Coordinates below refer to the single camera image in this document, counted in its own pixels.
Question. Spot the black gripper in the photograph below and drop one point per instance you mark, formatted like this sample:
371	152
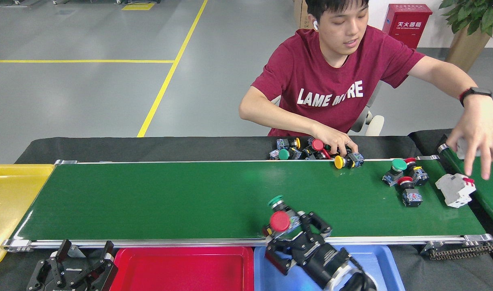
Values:
73	287
319	260

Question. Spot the person's right forearm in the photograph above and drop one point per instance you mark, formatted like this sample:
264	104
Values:
279	121

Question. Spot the person's left forearm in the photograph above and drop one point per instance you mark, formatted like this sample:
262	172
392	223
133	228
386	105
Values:
452	79

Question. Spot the blue plastic tray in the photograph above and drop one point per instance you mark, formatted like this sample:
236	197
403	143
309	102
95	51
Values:
382	266

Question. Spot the yellow plastic tray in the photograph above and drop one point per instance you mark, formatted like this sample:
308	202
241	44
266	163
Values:
12	202

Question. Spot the red plastic tray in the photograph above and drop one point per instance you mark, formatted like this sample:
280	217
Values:
182	270

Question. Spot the person's right hand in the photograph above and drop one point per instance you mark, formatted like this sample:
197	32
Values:
335	139

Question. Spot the person's left hand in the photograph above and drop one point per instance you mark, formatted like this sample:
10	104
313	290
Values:
483	129

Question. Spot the grey office chair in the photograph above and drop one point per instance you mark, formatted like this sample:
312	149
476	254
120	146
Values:
373	125

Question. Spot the person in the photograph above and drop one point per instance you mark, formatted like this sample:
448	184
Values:
331	68

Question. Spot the brown cardboard box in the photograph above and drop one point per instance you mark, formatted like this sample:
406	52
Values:
301	14

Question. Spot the black smart watch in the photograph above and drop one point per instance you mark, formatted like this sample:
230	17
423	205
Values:
475	93

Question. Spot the red fire extinguisher box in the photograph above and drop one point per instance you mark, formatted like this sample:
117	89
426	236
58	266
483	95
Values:
408	28

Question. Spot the potted plant gold pot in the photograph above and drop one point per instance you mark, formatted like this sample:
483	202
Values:
468	48

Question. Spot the blue switch contact block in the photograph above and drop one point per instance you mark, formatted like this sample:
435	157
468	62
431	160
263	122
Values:
296	153

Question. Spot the metal trolley frame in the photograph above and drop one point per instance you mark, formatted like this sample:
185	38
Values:
4	2
85	1

